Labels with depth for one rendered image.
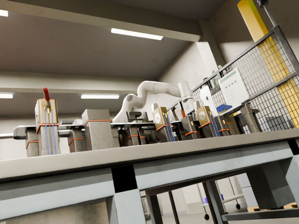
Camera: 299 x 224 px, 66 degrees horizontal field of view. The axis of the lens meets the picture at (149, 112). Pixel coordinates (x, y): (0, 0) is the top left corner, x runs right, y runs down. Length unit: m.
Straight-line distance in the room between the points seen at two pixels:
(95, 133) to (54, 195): 0.57
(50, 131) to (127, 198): 0.52
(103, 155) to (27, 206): 0.20
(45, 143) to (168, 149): 0.55
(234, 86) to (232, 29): 3.15
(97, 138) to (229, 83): 1.47
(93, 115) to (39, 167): 0.63
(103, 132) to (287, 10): 4.01
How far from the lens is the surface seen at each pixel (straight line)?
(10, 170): 0.59
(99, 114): 1.19
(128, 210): 0.67
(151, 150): 0.69
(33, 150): 1.22
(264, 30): 2.26
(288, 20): 4.63
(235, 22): 5.28
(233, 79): 2.25
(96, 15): 4.31
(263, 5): 2.26
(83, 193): 0.64
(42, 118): 1.08
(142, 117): 1.81
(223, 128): 1.66
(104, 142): 1.15
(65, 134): 1.43
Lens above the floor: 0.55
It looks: 20 degrees up
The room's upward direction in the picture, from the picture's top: 14 degrees counter-clockwise
